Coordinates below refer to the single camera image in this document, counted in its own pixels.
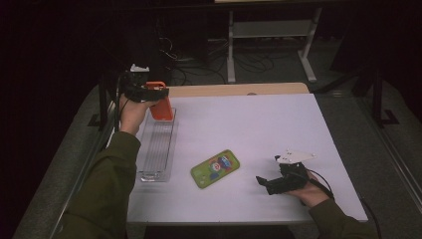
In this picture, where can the aluminium rail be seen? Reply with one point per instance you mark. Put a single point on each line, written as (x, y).
(401, 169)
(82, 181)

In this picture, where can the person's left hand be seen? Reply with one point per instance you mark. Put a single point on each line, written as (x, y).
(132, 114)

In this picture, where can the green phone case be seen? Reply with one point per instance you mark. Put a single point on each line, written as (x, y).
(215, 169)

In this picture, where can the clear plastic container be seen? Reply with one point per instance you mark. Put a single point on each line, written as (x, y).
(157, 149)

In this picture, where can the orange phone case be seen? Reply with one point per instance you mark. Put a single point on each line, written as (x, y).
(162, 111)

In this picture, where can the person's right hand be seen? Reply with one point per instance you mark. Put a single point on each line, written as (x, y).
(313, 194)

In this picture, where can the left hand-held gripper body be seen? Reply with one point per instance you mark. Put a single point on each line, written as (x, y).
(132, 83)

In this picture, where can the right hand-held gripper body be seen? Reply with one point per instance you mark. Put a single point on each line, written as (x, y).
(288, 182)

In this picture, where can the white metal desk frame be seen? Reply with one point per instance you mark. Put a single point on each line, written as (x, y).
(272, 29)

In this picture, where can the black metal stand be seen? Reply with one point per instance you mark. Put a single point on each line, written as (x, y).
(103, 106)
(377, 99)

